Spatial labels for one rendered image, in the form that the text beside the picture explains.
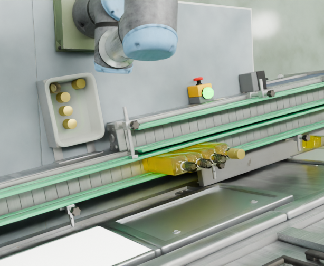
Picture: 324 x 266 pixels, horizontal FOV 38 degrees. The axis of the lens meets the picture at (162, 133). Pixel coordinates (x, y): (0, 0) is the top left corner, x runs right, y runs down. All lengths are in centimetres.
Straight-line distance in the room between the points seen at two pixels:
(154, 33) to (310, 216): 67
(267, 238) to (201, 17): 104
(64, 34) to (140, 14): 62
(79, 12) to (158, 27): 61
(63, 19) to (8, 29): 18
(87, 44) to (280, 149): 93
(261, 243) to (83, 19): 87
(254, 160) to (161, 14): 106
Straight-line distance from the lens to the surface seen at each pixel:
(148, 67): 177
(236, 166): 186
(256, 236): 123
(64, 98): 155
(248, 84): 199
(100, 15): 142
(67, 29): 157
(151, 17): 98
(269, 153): 198
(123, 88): 172
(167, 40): 98
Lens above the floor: 227
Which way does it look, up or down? 58 degrees down
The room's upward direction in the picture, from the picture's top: 92 degrees clockwise
